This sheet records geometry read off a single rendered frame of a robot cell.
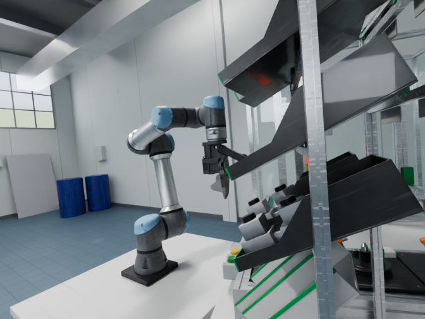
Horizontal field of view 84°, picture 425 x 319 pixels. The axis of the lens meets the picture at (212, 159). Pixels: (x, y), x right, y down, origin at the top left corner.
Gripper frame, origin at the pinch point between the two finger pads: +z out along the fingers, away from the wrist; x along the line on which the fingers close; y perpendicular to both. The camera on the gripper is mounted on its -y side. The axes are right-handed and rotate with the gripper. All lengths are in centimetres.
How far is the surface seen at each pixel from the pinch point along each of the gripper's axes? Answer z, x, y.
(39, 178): 28, -433, 652
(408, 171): -10, 33, -41
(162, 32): -281, -407, 212
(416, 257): 26, -14, -62
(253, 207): -2.3, 25.8, -12.4
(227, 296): 37.2, 0.8, 2.8
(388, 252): 24, -13, -53
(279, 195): -4.5, 23.2, -18.4
